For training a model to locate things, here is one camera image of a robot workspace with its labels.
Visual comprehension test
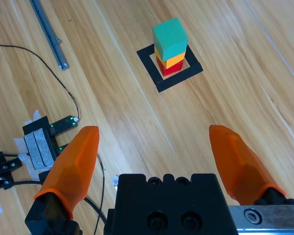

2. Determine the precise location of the thick black cable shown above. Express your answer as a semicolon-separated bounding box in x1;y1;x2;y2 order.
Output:
0;180;108;224

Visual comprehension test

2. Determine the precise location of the red wooden block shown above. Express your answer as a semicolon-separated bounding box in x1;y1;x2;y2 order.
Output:
155;56;185;77

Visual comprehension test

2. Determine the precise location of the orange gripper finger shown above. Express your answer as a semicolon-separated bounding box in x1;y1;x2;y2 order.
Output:
24;125;100;235
208;124;294;206

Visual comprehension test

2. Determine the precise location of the black metal bracket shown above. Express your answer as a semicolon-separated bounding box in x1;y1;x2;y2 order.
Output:
0;151;23;190

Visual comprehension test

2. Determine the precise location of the black USB hub grey wrap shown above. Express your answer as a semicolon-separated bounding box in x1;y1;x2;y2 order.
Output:
24;128;58;170

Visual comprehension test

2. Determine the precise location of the long aluminium rail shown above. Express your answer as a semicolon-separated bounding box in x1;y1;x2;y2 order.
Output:
29;0;70;71

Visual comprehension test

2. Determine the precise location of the thin black cable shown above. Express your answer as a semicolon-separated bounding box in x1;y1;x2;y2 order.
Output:
93;153;106;235
0;42;80;122

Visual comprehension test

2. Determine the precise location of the green wooden block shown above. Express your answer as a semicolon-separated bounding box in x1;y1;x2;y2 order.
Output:
152;17;189;62

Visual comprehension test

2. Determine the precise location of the black tape piece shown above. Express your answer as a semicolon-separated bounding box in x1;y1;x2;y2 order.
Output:
38;170;51;184
23;116;50;134

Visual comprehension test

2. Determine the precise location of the yellow wooden block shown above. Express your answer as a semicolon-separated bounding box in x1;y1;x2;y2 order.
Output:
153;46;187;70

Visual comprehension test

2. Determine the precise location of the black tape square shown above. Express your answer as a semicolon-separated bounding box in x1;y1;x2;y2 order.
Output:
136;44;203;94

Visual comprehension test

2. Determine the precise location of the black USB dongle green light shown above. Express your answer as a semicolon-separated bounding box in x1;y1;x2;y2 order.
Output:
56;144;70;154
49;115;78;131

